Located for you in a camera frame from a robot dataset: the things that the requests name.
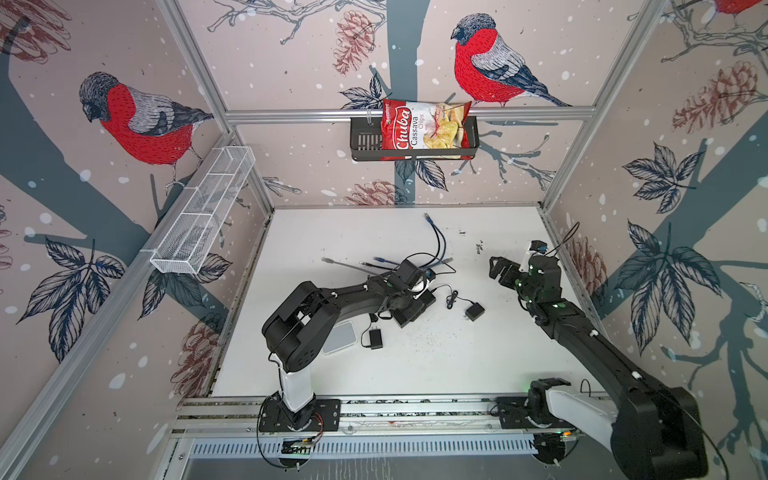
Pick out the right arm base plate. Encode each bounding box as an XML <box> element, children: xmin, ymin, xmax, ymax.
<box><xmin>489</xmin><ymin>396</ymin><xmax>576</xmax><ymax>431</ymax></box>

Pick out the black wall basket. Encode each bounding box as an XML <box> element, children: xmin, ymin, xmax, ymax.
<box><xmin>350</xmin><ymin>116</ymin><xmax>480</xmax><ymax>162</ymax></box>

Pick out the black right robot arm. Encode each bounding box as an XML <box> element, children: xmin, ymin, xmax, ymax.
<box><xmin>489</xmin><ymin>255</ymin><xmax>709</xmax><ymax>479</ymax></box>

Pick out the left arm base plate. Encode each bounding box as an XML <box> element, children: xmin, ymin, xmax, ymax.
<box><xmin>258</xmin><ymin>396</ymin><xmax>341</xmax><ymax>433</ymax></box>

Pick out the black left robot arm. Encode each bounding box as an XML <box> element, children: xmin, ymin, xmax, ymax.
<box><xmin>262</xmin><ymin>259</ymin><xmax>436</xmax><ymax>430</ymax></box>

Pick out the black ethernet cable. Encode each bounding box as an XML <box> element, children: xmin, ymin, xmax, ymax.
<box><xmin>358</xmin><ymin>213</ymin><xmax>457</xmax><ymax>277</ymax></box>

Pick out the black network switch box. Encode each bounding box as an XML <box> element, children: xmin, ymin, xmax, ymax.
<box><xmin>390</xmin><ymin>290</ymin><xmax>435</xmax><ymax>327</ymax></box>

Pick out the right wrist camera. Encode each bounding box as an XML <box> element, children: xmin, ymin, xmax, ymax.
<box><xmin>528</xmin><ymin>240</ymin><xmax>549</xmax><ymax>256</ymax></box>

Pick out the black power adapter with cord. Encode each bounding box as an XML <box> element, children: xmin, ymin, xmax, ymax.
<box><xmin>360</xmin><ymin>313</ymin><xmax>383</xmax><ymax>350</ymax></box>

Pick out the white small switch box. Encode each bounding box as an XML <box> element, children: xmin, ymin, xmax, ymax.
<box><xmin>322</xmin><ymin>321</ymin><xmax>359</xmax><ymax>355</ymax></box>

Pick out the red cassava chips bag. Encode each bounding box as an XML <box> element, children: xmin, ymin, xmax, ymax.
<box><xmin>381</xmin><ymin>100</ymin><xmax>472</xmax><ymax>150</ymax></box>

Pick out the white wire mesh shelf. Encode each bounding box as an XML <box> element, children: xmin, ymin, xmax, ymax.
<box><xmin>150</xmin><ymin>146</ymin><xmax>255</xmax><ymax>275</ymax></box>

